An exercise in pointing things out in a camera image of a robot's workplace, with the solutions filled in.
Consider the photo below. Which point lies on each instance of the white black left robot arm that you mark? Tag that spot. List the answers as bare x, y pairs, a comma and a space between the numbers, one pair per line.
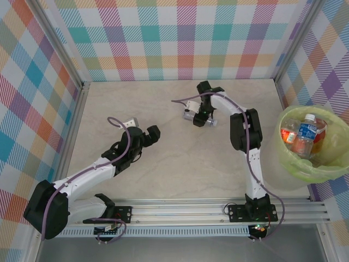
81, 177

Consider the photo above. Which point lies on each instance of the circuit board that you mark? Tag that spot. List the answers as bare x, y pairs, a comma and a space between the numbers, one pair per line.
107, 231
259, 229

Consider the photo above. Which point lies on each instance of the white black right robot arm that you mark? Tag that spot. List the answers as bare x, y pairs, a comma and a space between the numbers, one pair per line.
253, 169

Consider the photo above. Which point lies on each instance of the gold red label bottle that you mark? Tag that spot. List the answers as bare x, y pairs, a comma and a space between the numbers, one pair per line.
321, 129

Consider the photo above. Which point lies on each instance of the blue label white cap bottle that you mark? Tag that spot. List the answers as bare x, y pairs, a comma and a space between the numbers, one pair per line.
306, 131

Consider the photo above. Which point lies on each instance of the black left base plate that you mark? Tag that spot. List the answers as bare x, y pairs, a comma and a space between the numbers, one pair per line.
125, 214

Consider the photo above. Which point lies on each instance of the clear bottle bluish cap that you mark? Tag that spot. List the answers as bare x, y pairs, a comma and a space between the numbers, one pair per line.
187, 116

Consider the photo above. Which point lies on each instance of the left circuit board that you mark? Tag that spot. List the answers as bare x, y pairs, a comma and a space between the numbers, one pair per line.
107, 231

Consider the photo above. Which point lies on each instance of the right circuit board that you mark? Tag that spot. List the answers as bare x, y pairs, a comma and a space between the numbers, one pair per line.
259, 229

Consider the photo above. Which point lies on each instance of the aluminium left frame post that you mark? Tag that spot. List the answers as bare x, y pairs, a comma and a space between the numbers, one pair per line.
63, 41

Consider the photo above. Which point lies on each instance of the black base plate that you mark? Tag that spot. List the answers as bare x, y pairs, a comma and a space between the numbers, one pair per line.
125, 214
235, 213

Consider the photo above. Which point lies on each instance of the yellow-green plastic bin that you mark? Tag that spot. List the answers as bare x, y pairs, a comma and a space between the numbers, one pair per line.
327, 172

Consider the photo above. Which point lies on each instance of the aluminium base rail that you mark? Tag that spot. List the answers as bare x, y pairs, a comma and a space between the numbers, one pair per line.
177, 213

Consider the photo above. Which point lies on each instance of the aluminium frame post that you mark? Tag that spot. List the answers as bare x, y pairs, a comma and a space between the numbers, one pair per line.
63, 41
297, 41

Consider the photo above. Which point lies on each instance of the aluminium right frame post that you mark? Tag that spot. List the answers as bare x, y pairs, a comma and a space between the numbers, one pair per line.
297, 41

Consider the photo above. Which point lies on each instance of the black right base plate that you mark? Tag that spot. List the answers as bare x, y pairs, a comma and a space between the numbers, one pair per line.
235, 213

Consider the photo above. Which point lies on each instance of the red cap cola bottle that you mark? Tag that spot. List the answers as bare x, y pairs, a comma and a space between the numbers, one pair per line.
289, 136

